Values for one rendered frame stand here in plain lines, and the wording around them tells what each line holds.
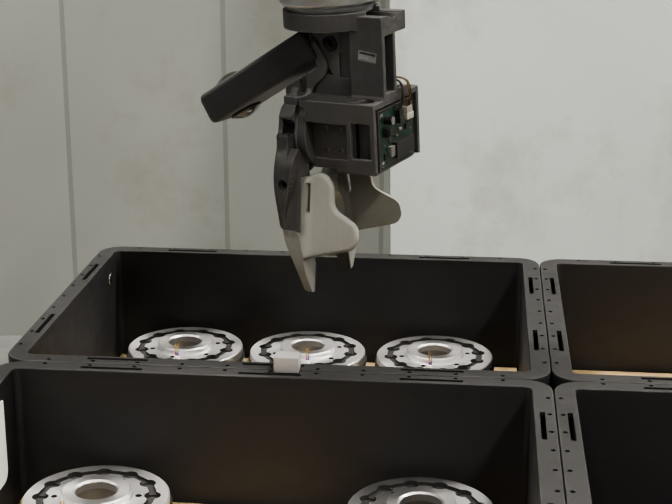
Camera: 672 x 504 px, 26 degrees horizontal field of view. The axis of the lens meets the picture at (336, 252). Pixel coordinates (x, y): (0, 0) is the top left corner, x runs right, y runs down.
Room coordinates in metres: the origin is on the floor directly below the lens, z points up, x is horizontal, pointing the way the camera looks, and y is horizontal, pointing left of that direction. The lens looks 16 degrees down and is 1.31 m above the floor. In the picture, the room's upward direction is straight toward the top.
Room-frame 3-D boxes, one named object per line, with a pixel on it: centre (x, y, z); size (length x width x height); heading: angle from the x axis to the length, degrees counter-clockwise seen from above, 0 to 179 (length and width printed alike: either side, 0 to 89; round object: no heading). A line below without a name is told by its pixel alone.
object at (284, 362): (0.98, 0.03, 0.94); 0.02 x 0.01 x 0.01; 84
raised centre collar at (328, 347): (1.20, 0.02, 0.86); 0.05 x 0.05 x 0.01
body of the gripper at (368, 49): (1.06, -0.01, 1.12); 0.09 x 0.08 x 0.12; 60
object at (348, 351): (1.20, 0.02, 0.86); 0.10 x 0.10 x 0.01
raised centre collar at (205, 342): (1.21, 0.13, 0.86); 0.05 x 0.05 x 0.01
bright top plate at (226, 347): (1.21, 0.13, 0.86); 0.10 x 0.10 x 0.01
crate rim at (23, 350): (1.13, 0.03, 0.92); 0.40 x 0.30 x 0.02; 84
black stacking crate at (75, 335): (1.13, 0.03, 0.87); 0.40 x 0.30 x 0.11; 84
